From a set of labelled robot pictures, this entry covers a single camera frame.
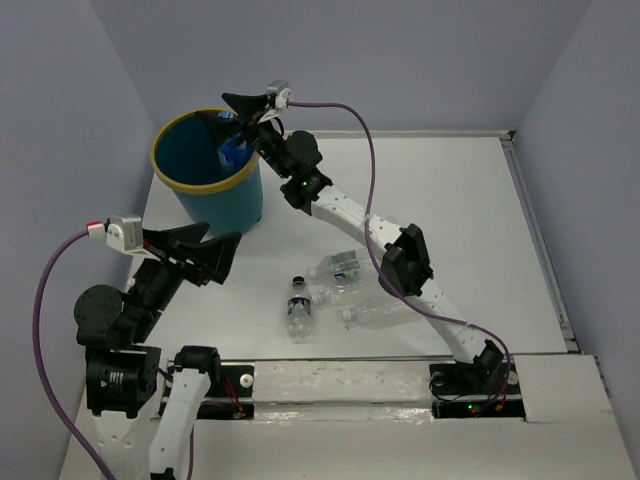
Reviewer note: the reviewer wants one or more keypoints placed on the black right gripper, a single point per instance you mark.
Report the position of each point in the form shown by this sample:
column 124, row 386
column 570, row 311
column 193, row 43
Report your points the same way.
column 220, row 129

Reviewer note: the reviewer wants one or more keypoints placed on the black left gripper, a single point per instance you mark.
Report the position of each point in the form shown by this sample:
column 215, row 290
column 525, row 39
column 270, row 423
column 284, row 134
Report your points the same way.
column 212, row 256

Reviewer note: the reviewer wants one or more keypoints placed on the clear bottle blue label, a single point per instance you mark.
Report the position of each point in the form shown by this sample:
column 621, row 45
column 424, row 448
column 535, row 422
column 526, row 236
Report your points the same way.
column 231, row 157

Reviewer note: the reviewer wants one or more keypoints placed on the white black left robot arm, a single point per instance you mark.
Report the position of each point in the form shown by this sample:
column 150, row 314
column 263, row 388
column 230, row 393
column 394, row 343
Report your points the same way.
column 122, row 370

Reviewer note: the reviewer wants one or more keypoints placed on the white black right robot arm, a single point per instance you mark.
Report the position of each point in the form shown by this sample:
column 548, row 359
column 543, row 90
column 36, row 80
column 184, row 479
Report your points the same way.
column 399, row 253

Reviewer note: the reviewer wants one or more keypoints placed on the teal bin yellow rim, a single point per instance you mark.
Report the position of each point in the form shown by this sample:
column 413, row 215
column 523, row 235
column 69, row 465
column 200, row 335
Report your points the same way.
column 184, row 159

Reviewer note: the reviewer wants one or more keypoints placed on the small bottle black cap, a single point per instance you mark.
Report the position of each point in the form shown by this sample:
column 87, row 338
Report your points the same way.
column 299, row 315

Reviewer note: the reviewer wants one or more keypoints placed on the clear bottle green white label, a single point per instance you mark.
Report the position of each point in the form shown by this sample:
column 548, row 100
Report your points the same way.
column 346, row 266

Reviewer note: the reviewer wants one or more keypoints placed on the crushed clear plastic bottle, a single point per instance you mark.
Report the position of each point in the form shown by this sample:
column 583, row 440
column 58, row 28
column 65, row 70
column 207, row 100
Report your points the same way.
column 338, row 294

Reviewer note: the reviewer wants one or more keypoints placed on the clear bottle white cap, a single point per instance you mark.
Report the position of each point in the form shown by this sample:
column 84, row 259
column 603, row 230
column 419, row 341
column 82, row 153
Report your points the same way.
column 376, row 313

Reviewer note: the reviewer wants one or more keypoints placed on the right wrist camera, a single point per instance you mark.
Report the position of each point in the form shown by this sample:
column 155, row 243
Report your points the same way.
column 279, row 94

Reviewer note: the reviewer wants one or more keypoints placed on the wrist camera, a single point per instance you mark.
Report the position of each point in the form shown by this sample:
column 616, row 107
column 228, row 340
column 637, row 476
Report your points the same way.
column 123, row 234
column 279, row 94

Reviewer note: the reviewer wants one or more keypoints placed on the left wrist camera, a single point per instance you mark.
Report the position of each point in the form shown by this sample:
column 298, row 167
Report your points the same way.
column 123, row 234

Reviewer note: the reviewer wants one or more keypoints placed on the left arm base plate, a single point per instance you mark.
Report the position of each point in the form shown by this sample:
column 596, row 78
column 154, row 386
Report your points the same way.
column 225, row 395

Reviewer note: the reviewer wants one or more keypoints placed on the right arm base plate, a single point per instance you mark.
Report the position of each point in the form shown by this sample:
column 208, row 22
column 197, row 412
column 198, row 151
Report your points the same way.
column 453, row 398

